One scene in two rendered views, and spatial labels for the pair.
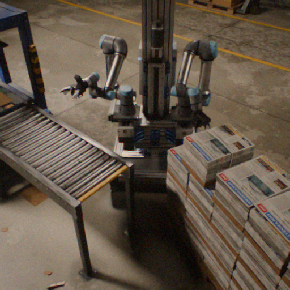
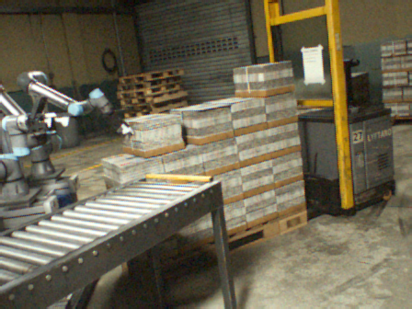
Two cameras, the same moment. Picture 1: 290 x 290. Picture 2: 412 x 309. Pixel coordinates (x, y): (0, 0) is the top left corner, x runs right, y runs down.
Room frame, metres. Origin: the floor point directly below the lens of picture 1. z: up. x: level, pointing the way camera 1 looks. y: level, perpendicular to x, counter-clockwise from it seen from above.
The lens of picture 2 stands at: (1.62, 2.58, 1.37)
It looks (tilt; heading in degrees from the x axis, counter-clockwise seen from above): 12 degrees down; 266
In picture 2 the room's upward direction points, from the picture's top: 8 degrees counter-clockwise
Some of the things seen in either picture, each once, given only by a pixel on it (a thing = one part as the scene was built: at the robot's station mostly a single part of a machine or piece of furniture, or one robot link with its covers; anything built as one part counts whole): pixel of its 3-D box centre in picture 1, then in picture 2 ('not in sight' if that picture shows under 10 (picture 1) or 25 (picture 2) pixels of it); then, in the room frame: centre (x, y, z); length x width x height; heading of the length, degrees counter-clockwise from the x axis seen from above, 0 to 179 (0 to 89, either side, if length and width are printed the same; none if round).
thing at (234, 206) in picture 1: (254, 192); (200, 123); (1.42, -0.65, 0.95); 0.38 x 0.29 x 0.23; 118
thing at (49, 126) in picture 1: (32, 136); (33, 249); (2.20, 0.92, 0.77); 0.47 x 0.05 x 0.05; 139
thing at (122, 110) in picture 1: (127, 106); (13, 187); (2.50, 0.16, 0.87); 0.15 x 0.15 x 0.10
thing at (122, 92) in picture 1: (125, 94); (6, 165); (2.50, 0.17, 0.98); 0.13 x 0.12 x 0.14; 61
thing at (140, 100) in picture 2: not in sight; (154, 103); (1.92, -7.42, 0.65); 1.33 x 0.94 x 1.30; 53
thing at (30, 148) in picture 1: (41, 142); (62, 236); (2.12, 0.82, 0.77); 0.47 x 0.05 x 0.05; 139
